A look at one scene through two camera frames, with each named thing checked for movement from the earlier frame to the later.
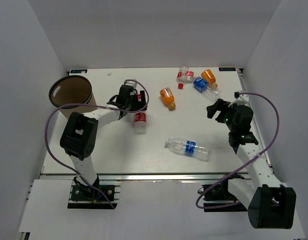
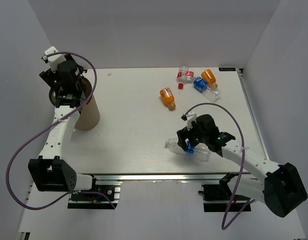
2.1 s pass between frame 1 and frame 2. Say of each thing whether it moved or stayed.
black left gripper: moved
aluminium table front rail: stayed
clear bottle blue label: stayed
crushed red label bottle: stayed
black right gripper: moved
